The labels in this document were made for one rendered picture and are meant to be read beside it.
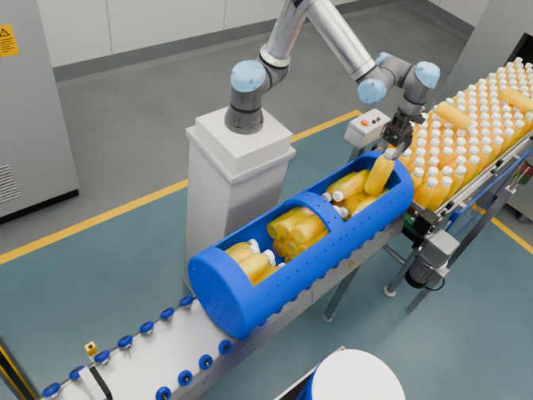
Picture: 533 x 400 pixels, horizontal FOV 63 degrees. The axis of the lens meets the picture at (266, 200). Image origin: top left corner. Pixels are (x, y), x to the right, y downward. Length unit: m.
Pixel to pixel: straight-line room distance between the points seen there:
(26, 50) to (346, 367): 1.93
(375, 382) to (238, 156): 0.84
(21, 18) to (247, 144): 1.21
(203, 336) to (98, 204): 1.74
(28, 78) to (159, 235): 1.14
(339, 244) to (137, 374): 0.74
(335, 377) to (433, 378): 1.43
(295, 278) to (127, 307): 1.42
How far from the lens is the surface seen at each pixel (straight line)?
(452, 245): 2.11
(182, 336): 1.49
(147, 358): 1.47
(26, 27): 2.35
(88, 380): 1.30
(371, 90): 1.31
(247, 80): 1.54
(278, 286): 1.32
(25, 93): 2.51
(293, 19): 1.53
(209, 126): 1.67
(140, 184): 3.14
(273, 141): 1.63
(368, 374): 1.43
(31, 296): 2.74
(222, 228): 1.86
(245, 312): 1.26
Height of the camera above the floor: 2.29
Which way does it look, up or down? 47 degrees down
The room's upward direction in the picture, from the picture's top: 14 degrees clockwise
